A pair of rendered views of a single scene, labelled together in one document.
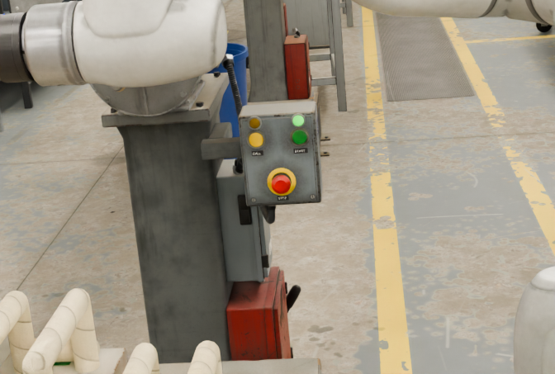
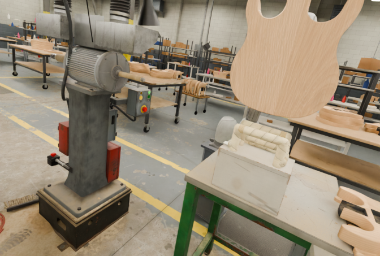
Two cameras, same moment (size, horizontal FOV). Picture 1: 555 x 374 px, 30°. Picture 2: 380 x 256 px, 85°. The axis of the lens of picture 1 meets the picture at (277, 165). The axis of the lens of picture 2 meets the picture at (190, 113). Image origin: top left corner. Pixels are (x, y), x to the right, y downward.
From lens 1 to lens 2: 1.73 m
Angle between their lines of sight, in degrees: 64
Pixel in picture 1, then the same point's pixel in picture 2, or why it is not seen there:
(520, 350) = (225, 133)
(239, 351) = (111, 161)
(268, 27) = not seen: outside the picture
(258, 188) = (138, 111)
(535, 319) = (230, 126)
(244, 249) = (111, 131)
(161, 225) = (94, 128)
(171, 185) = (98, 114)
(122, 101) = (109, 86)
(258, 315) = (117, 150)
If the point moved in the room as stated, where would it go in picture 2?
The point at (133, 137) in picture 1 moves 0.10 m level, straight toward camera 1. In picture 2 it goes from (90, 99) to (102, 102)
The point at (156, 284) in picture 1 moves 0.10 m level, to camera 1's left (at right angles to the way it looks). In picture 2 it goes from (89, 148) to (77, 153)
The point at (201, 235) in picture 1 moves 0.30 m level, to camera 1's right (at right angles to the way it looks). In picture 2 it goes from (104, 129) to (131, 121)
